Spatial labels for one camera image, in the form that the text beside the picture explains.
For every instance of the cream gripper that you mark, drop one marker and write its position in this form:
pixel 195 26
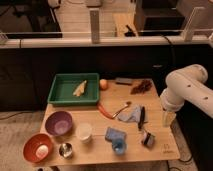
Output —
pixel 168 118

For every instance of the yellow banana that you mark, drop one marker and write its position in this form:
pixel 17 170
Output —
pixel 80 89

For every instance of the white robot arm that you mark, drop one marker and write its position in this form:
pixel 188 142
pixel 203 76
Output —
pixel 186 84

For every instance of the blue plastic cup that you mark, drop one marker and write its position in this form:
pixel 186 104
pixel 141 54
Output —
pixel 119 146

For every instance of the white paper cup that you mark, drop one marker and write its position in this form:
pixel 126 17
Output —
pixel 84 132

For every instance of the small metal cup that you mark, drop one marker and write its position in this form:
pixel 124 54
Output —
pixel 65 150

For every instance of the black marker pen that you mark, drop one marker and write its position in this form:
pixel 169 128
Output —
pixel 142 118

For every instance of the black white small object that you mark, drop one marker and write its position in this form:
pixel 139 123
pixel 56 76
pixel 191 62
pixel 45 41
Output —
pixel 148 139

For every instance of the blue grey cloth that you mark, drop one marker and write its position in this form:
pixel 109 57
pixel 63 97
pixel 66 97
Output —
pixel 133 116

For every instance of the dark red grapes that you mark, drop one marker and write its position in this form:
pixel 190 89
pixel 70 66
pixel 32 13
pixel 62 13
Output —
pixel 144 86

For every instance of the orange fruit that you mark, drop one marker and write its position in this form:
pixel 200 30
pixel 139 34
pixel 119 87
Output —
pixel 103 84

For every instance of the green plastic tray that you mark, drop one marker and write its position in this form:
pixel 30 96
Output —
pixel 63 86

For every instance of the purple bowl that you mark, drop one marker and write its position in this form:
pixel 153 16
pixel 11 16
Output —
pixel 58 123

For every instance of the white egg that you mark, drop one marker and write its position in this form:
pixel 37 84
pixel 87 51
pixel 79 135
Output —
pixel 42 151

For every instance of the red bowl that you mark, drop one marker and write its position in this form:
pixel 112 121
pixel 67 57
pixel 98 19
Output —
pixel 30 147

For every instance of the white angled post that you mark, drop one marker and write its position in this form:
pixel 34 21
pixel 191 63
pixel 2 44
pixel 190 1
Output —
pixel 192 22

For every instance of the white vertical post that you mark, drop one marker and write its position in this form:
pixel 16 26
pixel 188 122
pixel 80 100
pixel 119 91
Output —
pixel 95 29

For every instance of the white horizontal rail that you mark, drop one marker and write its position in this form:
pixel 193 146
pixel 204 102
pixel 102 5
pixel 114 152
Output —
pixel 103 42

